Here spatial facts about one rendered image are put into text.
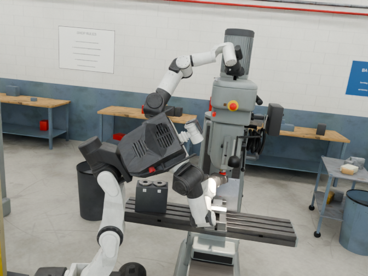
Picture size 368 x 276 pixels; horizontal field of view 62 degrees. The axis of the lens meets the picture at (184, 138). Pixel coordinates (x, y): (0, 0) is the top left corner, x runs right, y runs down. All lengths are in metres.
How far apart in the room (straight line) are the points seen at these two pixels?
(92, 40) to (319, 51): 4.41
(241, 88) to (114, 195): 0.90
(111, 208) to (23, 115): 6.10
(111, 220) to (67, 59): 5.51
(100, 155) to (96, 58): 5.20
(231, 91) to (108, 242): 1.06
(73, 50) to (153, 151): 5.60
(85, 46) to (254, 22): 3.37
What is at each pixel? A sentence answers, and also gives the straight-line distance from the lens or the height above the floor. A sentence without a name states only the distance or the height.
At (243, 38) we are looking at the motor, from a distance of 2.13.
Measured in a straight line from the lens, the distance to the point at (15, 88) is 7.25.
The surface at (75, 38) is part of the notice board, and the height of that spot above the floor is 2.16.
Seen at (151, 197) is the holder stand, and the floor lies 1.04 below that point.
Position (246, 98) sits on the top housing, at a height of 1.81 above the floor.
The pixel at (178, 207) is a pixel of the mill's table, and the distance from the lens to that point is 2.32.
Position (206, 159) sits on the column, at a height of 1.23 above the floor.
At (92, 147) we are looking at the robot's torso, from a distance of 1.60.
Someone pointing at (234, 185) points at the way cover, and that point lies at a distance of 2.51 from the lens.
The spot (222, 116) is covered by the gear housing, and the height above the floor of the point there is 1.67.
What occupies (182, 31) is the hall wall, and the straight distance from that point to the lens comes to 6.25.
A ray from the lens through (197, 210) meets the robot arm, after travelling 1.62.
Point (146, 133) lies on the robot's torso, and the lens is 1.46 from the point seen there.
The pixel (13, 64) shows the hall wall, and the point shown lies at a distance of 7.62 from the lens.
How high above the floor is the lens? 2.00
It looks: 15 degrees down
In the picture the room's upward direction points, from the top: 5 degrees clockwise
